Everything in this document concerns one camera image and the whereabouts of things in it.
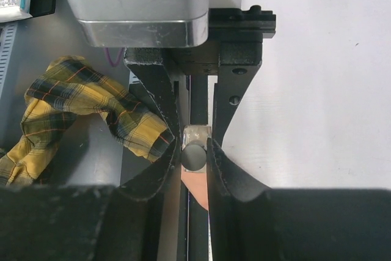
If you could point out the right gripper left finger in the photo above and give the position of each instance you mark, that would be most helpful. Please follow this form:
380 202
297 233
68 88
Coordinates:
135 221

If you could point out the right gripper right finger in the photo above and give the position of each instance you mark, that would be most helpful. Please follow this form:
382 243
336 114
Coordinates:
251 221

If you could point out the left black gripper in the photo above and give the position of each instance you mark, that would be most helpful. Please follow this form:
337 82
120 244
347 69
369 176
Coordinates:
228 29

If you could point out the beige nail polish bottle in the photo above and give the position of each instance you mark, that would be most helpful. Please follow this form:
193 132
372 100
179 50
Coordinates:
196 133

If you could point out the person's hand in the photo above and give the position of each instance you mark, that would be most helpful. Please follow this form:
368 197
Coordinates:
196 183

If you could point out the left white cable duct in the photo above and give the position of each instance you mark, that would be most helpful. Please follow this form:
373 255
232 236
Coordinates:
8 33

